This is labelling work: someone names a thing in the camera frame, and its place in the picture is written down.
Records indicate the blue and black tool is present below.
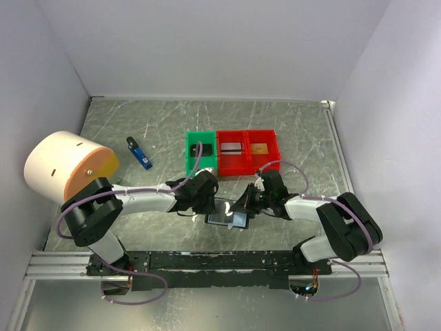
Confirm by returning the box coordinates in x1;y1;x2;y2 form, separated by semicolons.
126;136;152;170

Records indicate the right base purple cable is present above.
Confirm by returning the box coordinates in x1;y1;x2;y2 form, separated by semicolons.
294;260;362;301

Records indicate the aluminium rail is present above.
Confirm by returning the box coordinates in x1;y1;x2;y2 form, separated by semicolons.
25;250;389;279

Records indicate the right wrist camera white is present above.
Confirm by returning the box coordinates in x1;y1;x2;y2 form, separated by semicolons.
254;176;265;192

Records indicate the green bin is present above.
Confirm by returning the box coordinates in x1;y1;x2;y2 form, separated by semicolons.
185;131;218;175

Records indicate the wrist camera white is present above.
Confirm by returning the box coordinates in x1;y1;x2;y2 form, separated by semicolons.
254;176;265;192
203;168;217;177

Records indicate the red bin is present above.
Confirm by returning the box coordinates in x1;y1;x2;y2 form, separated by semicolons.
216;130;250;177
247;130;280;174

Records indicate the red bin right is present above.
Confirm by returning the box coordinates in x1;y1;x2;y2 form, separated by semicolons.
247;130;280;174

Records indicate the black card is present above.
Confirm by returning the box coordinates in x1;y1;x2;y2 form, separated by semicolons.
189;143;214;157

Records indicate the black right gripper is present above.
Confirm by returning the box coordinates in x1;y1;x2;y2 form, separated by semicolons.
231;182;274;214

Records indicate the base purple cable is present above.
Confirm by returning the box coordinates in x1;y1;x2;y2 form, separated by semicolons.
99;265;169;305
294;260;362;301

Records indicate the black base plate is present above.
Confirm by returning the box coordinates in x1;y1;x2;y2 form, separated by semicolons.
115;250;331;289

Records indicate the white and orange cylinder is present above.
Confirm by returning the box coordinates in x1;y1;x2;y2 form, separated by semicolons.
23;131;119;205

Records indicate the silver VIP card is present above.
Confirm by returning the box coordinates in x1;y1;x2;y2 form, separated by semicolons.
220;142;242;155

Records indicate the gold VIP card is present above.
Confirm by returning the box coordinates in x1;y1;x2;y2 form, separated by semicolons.
250;143;268;155

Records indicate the red bin left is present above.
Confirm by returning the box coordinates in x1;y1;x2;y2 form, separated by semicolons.
216;130;250;177

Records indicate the black leather card holder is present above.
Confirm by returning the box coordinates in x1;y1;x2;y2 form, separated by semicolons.
205;199;249;230

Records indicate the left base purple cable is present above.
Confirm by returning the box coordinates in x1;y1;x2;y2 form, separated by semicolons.
99;265;169;305

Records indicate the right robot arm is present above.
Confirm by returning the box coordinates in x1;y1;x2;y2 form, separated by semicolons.
230;170;383;274

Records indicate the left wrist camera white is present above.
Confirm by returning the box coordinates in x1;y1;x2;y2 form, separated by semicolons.
203;168;217;177

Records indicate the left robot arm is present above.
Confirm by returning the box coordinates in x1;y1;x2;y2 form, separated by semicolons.
57;170;218;275

